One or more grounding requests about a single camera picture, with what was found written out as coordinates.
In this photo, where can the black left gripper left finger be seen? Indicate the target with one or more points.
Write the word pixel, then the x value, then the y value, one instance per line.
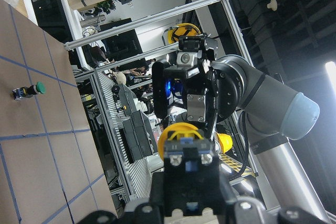
pixel 144 210

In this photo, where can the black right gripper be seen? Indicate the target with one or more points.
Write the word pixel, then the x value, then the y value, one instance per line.
pixel 190 84

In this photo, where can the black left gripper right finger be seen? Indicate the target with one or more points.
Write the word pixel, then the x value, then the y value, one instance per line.
pixel 250 210

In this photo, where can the yellow push button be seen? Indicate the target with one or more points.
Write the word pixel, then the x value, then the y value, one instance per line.
pixel 191 171

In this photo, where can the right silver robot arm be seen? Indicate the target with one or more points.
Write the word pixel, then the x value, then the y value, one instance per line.
pixel 272 115

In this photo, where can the green push button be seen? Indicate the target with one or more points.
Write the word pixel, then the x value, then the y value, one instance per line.
pixel 23 93

